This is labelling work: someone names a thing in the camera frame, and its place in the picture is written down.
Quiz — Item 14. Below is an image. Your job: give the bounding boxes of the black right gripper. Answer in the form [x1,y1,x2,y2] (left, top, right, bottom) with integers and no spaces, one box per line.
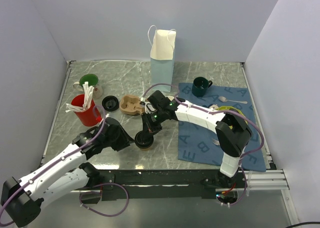
[141,108,166,141]

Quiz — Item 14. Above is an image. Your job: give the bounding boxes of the black coffee cup lid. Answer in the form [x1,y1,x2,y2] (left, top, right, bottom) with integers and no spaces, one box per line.
[134,131,154,148]
[102,95,120,112]

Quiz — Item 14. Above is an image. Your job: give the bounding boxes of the brown pulp cup carrier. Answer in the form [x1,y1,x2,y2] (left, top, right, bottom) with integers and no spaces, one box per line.
[119,94,145,115]

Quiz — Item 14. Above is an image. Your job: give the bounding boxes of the light blue paper bag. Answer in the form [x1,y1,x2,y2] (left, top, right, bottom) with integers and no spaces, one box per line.
[147,25,177,92]

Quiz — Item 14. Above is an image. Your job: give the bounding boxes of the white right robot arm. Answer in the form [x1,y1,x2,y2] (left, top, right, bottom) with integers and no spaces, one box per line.
[134,90,252,188]

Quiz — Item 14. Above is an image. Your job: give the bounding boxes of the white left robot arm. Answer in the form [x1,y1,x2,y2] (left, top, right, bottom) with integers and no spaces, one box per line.
[0,117,134,228]

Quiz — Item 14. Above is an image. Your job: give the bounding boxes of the stacked brown paper cups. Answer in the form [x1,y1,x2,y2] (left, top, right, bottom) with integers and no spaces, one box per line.
[167,96,175,101]

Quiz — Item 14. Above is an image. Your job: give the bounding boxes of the red cup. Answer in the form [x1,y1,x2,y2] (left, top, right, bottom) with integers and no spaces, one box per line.
[71,94,102,127]

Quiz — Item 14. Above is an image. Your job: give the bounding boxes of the blue letter print cloth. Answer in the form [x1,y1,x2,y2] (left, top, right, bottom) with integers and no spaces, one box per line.
[178,83,266,172]

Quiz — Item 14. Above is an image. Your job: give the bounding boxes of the white wrapped straws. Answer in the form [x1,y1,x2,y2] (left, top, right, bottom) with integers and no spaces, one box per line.
[65,81,94,113]

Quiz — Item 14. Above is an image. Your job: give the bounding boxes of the dark green mug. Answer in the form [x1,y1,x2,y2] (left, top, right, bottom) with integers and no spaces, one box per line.
[191,77,213,97]

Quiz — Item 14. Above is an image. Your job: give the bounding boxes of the white mug green inside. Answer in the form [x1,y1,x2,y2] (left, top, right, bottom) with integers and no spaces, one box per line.
[72,74,103,99]

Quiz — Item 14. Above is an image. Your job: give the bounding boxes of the silver fork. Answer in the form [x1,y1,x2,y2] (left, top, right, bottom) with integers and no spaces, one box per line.
[212,139,220,146]

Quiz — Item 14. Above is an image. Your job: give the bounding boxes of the green polka dot plate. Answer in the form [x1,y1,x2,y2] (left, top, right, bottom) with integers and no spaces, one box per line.
[214,107,250,134]

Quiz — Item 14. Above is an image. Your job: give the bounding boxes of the silver spoon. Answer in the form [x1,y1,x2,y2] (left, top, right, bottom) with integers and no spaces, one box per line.
[218,96,248,104]

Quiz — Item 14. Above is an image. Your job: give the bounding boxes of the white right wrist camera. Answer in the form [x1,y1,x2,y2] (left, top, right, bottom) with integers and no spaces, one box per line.
[140,97,156,114]

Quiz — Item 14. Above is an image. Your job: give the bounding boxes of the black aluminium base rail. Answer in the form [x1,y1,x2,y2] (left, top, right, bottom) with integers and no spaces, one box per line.
[69,169,291,201]

